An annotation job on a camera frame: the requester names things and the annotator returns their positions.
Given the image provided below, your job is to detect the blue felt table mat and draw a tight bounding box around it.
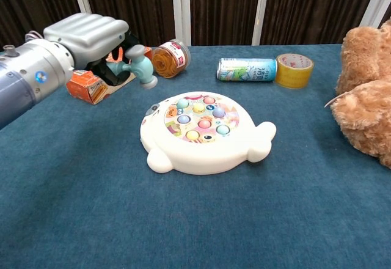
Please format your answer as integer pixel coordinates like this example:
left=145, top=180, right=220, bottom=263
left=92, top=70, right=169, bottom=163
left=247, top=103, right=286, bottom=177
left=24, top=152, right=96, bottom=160
left=0, top=44, right=391, bottom=269

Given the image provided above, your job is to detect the light blue drink can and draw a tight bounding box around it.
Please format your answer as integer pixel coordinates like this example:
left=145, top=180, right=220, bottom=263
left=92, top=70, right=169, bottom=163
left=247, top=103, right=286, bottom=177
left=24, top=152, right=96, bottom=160
left=216, top=57, right=278, bottom=83

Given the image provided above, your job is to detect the orange carton box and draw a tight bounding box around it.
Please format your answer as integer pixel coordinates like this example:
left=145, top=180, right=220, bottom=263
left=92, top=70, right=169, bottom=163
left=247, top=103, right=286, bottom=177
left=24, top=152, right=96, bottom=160
left=66, top=46, right=153, bottom=106

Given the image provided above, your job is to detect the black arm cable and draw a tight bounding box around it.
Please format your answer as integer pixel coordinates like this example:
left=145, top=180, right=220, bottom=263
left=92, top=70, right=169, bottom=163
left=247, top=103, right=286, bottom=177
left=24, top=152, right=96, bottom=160
left=24, top=30, right=45, bottom=42

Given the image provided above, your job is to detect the light blue toy hammer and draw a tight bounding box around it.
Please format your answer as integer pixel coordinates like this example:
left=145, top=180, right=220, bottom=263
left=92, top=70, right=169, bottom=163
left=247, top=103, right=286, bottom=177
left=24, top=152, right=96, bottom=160
left=105, top=44, right=159, bottom=90

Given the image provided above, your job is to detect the dark brown curtain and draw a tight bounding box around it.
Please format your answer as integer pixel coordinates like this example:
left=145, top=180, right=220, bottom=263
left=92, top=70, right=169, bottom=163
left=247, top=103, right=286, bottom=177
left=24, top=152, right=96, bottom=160
left=0, top=0, right=391, bottom=50

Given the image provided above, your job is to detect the white seal toy board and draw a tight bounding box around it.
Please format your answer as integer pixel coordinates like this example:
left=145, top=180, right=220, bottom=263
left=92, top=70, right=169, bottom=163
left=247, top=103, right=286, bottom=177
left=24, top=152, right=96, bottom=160
left=139, top=90, right=277, bottom=175

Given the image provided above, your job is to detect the yellow tape roll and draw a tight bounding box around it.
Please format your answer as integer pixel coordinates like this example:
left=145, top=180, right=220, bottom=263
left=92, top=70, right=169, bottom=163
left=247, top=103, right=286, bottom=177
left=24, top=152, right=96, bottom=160
left=274, top=53, right=315, bottom=89

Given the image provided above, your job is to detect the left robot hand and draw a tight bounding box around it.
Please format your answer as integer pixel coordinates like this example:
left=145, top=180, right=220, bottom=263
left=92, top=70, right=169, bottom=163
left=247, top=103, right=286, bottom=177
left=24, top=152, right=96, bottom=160
left=42, top=12, right=142, bottom=87

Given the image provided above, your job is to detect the brown teddy bear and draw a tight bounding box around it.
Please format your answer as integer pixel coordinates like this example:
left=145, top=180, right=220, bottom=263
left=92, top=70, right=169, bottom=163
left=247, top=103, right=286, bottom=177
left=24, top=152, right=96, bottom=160
left=324, top=18, right=391, bottom=169

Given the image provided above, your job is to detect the clear jar with brown contents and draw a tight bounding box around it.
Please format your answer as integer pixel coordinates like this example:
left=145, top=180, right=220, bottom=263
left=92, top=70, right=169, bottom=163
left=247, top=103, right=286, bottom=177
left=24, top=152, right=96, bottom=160
left=152, top=39, right=191, bottom=79

